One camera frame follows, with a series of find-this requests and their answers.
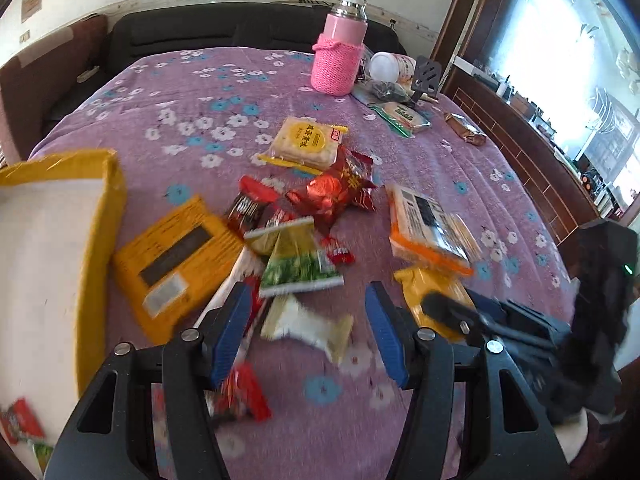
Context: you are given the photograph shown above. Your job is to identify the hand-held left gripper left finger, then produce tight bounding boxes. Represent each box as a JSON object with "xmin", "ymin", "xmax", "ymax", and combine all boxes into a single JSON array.
[{"xmin": 52, "ymin": 280, "xmax": 256, "ymax": 480}]

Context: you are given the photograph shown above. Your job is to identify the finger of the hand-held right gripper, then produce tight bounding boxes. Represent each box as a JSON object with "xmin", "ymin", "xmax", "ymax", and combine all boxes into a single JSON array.
[
  {"xmin": 467, "ymin": 287, "xmax": 521, "ymax": 328},
  {"xmin": 421, "ymin": 291, "xmax": 483, "ymax": 343}
]

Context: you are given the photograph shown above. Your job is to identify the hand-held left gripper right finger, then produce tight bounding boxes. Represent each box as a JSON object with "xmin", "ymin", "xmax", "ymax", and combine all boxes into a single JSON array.
[{"xmin": 364, "ymin": 281, "xmax": 571, "ymax": 480}]

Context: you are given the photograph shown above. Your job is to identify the small yellow snack packet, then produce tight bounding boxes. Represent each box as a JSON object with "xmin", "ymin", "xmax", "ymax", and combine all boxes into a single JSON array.
[{"xmin": 393, "ymin": 266, "xmax": 476, "ymax": 343}]

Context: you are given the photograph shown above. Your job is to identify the white red-edged snack packet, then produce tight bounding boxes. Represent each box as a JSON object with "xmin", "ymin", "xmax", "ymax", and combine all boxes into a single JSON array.
[{"xmin": 192, "ymin": 245, "xmax": 268, "ymax": 356}]

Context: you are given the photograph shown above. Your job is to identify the red crinkled snack packet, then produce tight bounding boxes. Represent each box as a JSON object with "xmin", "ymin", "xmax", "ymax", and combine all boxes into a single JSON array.
[{"xmin": 205, "ymin": 362, "xmax": 273, "ymax": 423}]

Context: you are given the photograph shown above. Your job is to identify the beige white snack packet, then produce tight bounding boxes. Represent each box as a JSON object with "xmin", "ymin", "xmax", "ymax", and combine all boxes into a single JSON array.
[{"xmin": 260, "ymin": 295, "xmax": 355, "ymax": 366}]

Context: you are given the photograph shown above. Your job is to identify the orange cracker packet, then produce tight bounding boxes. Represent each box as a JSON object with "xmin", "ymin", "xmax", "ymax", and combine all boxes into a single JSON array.
[{"xmin": 386, "ymin": 182, "xmax": 476, "ymax": 277}]

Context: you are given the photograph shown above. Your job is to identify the green leafy print snack packet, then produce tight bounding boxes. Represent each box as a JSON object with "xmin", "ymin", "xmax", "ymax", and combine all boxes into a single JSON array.
[{"xmin": 244, "ymin": 216, "xmax": 346, "ymax": 298}]

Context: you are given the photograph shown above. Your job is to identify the yellow packet dark label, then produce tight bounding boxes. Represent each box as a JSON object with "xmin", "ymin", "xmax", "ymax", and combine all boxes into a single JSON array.
[{"xmin": 112, "ymin": 196, "xmax": 246, "ymax": 346}]

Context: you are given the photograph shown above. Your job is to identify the small red candy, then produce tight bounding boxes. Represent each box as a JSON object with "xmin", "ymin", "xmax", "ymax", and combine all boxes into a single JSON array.
[{"xmin": 320, "ymin": 235, "xmax": 356, "ymax": 267}]

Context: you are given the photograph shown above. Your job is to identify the dark red candy packet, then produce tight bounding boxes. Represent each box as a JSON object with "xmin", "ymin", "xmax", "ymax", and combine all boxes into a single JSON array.
[{"xmin": 222, "ymin": 176, "xmax": 281, "ymax": 241}]

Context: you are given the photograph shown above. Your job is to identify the shiny red snack packet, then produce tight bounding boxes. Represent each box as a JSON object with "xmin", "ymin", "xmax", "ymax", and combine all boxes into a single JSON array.
[{"xmin": 286, "ymin": 147, "xmax": 379, "ymax": 235}]

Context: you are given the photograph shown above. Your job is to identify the yellow cardboard box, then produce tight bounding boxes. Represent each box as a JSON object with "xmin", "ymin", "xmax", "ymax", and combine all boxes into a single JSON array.
[{"xmin": 0, "ymin": 149, "xmax": 128, "ymax": 480}]

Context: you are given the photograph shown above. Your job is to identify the small green snack packet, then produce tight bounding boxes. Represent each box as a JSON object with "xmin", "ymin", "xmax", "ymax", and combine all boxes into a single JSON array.
[{"xmin": 32, "ymin": 442, "xmax": 56, "ymax": 476}]

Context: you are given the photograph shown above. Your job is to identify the person's right forearm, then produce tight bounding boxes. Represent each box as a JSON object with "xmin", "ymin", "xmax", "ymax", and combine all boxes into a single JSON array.
[{"xmin": 552, "ymin": 407, "xmax": 640, "ymax": 480}]

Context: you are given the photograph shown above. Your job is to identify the purple floral tablecloth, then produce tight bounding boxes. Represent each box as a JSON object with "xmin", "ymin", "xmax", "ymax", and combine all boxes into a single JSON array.
[{"xmin": 27, "ymin": 47, "xmax": 583, "ymax": 480}]

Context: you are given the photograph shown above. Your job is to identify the wooden display cabinet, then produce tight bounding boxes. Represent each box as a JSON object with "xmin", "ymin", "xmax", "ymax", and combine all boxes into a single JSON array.
[{"xmin": 430, "ymin": 0, "xmax": 640, "ymax": 281}]

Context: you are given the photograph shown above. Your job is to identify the red packet with cracker picture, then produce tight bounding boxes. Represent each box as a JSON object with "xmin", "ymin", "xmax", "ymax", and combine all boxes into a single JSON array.
[{"xmin": 344, "ymin": 149, "xmax": 375, "ymax": 186}]

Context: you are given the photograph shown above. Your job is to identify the brown snack bar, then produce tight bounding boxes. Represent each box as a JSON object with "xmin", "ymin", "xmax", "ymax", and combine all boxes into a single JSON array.
[{"xmin": 444, "ymin": 111, "xmax": 487, "ymax": 147}]

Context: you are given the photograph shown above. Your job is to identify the green-edged rice cracker packet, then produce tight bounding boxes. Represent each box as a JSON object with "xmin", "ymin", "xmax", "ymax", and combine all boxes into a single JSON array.
[{"xmin": 367, "ymin": 101, "xmax": 432, "ymax": 138}]

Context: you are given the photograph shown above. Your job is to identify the yellow cracker pack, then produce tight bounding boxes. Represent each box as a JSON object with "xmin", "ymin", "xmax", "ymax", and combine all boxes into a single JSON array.
[{"xmin": 251, "ymin": 116, "xmax": 349, "ymax": 172}]

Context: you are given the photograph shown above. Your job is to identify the clear bag of dark seeds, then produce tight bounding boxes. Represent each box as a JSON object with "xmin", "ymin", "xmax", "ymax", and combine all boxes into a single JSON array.
[{"xmin": 351, "ymin": 79, "xmax": 416, "ymax": 106}]

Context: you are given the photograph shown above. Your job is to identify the white plastic jar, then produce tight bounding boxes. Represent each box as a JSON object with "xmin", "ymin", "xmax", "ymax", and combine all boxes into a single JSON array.
[{"xmin": 369, "ymin": 51, "xmax": 418, "ymax": 85}]

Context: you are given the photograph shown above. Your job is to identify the pink bottle with knitted sleeve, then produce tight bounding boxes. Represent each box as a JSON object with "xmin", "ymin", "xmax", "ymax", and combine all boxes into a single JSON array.
[{"xmin": 310, "ymin": 0, "xmax": 369, "ymax": 97}]

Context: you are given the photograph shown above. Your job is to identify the black sofa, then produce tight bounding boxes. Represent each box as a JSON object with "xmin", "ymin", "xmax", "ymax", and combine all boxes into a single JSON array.
[{"xmin": 42, "ymin": 2, "xmax": 408, "ymax": 133}]

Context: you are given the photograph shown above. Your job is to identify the brown chair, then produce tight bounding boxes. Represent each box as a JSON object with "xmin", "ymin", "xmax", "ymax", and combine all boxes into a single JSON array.
[{"xmin": 0, "ymin": 14, "xmax": 108, "ymax": 166}]

